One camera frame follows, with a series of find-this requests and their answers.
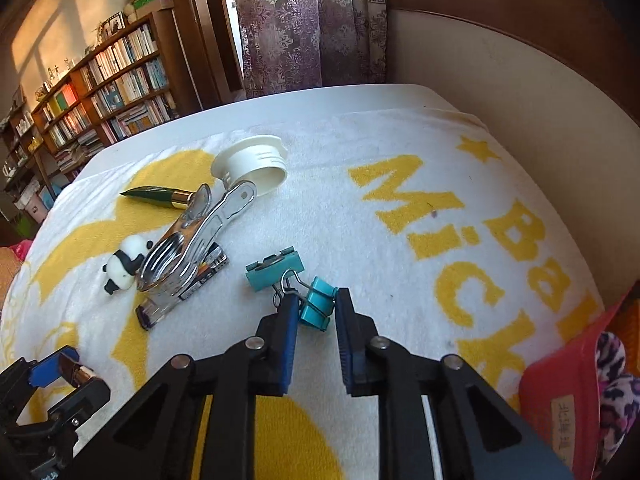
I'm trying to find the white plastic cap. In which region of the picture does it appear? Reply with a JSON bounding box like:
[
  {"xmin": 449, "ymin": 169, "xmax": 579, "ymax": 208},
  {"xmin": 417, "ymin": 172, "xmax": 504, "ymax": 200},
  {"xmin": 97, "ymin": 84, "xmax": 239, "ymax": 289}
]
[{"xmin": 211, "ymin": 134, "xmax": 289, "ymax": 196}]

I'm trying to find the small black striped pack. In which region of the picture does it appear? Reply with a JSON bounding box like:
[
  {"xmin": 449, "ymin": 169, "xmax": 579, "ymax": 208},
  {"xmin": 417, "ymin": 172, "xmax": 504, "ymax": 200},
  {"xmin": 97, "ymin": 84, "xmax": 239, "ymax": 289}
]
[{"xmin": 136, "ymin": 242, "xmax": 230, "ymax": 332}]

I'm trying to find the green tube with silver cap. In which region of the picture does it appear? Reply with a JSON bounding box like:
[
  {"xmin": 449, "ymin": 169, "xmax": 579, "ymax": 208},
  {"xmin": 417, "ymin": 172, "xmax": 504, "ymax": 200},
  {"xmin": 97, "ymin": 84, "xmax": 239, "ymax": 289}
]
[{"xmin": 120, "ymin": 186, "xmax": 197, "ymax": 210}]

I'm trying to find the wooden bookshelf with books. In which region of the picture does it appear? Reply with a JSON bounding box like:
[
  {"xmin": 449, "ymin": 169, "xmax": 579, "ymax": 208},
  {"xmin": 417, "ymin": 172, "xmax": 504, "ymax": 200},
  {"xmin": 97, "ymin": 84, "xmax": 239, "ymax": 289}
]
[{"xmin": 30, "ymin": 10, "xmax": 201, "ymax": 181}]

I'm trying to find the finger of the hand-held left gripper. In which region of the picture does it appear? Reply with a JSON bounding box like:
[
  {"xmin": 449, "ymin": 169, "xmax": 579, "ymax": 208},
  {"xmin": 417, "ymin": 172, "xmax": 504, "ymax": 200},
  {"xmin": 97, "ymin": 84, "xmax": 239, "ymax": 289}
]
[
  {"xmin": 47, "ymin": 377, "xmax": 112, "ymax": 428},
  {"xmin": 27, "ymin": 345, "xmax": 81, "ymax": 388}
]

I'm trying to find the large teal binder clip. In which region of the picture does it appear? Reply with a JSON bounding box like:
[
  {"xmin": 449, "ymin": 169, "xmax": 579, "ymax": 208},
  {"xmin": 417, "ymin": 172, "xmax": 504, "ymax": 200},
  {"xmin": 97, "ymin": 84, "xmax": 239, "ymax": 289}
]
[{"xmin": 245, "ymin": 246, "xmax": 306, "ymax": 308}]

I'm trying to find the red box container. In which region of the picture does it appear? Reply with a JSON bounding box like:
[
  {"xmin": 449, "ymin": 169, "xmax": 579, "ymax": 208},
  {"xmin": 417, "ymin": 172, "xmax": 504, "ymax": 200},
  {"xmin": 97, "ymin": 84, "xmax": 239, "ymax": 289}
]
[{"xmin": 517, "ymin": 280, "xmax": 640, "ymax": 480}]

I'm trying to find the open wooden side shelf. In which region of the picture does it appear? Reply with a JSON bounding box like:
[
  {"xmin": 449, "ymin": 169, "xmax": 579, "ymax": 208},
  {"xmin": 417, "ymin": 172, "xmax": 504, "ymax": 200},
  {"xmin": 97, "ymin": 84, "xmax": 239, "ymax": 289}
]
[{"xmin": 0, "ymin": 105, "xmax": 51, "ymax": 201}]

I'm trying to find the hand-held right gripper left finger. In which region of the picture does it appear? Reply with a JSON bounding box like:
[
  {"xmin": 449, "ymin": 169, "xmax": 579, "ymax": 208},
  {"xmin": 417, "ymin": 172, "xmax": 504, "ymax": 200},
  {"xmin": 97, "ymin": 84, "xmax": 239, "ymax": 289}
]
[{"xmin": 67, "ymin": 292, "xmax": 301, "ymax": 480}]

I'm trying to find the pink leopard plush toy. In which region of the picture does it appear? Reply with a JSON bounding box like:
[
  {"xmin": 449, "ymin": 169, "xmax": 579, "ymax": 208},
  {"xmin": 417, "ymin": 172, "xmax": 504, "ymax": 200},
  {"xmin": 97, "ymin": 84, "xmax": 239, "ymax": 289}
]
[{"xmin": 595, "ymin": 331, "xmax": 640, "ymax": 466}]

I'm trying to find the small brown gold-tipped tube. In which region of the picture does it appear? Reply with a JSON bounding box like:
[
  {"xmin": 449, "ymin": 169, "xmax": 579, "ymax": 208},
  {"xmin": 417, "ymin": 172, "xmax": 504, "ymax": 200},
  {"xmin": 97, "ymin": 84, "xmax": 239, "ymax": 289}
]
[{"xmin": 60, "ymin": 360, "xmax": 96, "ymax": 385}]

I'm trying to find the small teal binder clip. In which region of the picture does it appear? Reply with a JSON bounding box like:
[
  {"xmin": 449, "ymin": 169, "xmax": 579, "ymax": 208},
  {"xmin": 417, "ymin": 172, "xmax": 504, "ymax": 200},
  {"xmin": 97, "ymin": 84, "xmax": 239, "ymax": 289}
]
[{"xmin": 298, "ymin": 276, "xmax": 335, "ymax": 332}]

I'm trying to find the purple patterned curtain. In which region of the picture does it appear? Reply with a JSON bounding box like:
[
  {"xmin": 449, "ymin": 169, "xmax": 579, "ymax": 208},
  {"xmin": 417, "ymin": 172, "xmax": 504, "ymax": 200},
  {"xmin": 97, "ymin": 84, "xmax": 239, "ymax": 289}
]
[{"xmin": 232, "ymin": 0, "xmax": 388, "ymax": 98}]

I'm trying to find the white yellow printed towel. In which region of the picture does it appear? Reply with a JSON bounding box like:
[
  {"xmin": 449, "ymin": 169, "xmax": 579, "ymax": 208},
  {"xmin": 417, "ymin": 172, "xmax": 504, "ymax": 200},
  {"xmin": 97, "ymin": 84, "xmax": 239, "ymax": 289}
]
[{"xmin": 0, "ymin": 107, "xmax": 623, "ymax": 480}]

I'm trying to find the beige cardboard box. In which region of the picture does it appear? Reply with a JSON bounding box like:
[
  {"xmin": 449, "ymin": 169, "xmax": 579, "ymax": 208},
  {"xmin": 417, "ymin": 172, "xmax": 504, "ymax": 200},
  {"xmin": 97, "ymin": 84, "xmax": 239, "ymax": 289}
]
[{"xmin": 132, "ymin": 0, "xmax": 175, "ymax": 20}]

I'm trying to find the small panda figure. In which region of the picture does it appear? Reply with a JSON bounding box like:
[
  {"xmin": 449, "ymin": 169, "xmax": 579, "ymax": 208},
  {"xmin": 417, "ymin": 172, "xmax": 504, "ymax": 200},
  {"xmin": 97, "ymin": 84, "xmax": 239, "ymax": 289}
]
[{"xmin": 102, "ymin": 234, "xmax": 155, "ymax": 295}]

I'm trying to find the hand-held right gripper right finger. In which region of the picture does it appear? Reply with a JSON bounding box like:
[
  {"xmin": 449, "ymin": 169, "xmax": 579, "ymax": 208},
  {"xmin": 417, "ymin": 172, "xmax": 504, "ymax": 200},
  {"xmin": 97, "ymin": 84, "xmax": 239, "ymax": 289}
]
[{"xmin": 334, "ymin": 287, "xmax": 576, "ymax": 480}]

